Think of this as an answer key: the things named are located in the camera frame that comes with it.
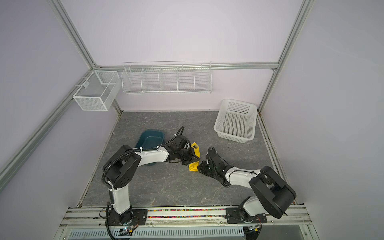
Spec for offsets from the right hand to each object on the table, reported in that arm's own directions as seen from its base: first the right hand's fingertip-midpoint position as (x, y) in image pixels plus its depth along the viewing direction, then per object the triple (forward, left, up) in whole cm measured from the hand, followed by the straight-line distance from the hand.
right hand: (197, 168), depth 88 cm
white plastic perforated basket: (+40, -30, -3) cm, 50 cm away
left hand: (+3, -2, +3) cm, 5 cm away
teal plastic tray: (+23, +34, -2) cm, 41 cm away
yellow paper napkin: (0, +2, +2) cm, 3 cm away
